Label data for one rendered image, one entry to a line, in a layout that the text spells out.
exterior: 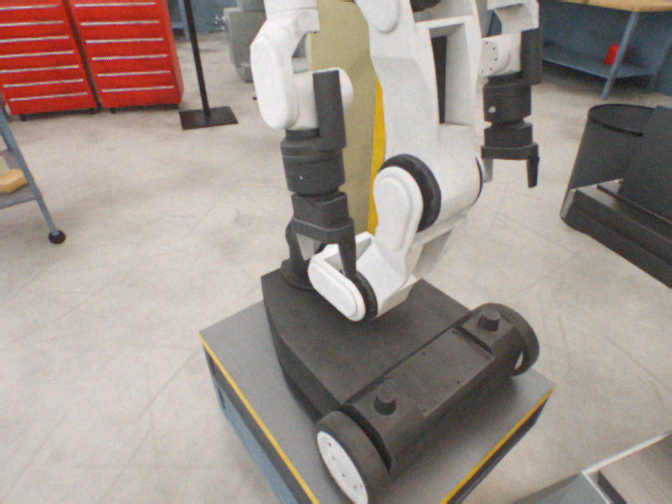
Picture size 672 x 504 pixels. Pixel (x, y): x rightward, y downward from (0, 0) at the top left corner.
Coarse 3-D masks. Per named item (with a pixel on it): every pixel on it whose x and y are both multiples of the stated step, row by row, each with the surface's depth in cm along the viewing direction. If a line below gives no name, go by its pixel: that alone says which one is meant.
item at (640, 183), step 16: (656, 112) 77; (656, 128) 78; (640, 144) 81; (656, 144) 79; (640, 160) 82; (656, 160) 80; (624, 176) 86; (640, 176) 83; (656, 176) 80; (624, 192) 86; (640, 192) 84; (656, 192) 81; (656, 208) 82
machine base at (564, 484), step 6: (576, 474) 121; (564, 480) 119; (570, 480) 117; (552, 486) 117; (558, 486) 115; (564, 486) 112; (534, 492) 118; (540, 492) 116; (546, 492) 113; (552, 492) 111; (558, 492) 110; (564, 492) 110; (522, 498) 117; (528, 498) 114; (534, 498) 111; (540, 498) 109; (546, 498) 109; (552, 498) 109; (558, 498) 109
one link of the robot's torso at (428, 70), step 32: (384, 0) 59; (448, 0) 68; (384, 32) 62; (416, 32) 59; (448, 32) 66; (384, 64) 65; (416, 64) 60; (448, 64) 69; (384, 96) 71; (416, 96) 65; (448, 96) 72; (416, 128) 68; (448, 128) 70; (416, 160) 69; (448, 160) 69; (448, 192) 70; (480, 192) 76
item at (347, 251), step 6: (354, 240) 61; (342, 246) 61; (348, 246) 61; (354, 246) 61; (342, 252) 61; (348, 252) 62; (354, 252) 63; (342, 258) 61; (348, 258) 62; (354, 258) 63; (342, 264) 62; (348, 264) 62; (354, 264) 63; (348, 270) 63; (354, 270) 64; (348, 276) 63
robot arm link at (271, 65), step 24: (264, 24) 52; (288, 24) 50; (312, 24) 52; (264, 48) 50; (288, 48) 50; (264, 72) 52; (288, 72) 51; (264, 96) 54; (288, 96) 52; (288, 120) 53
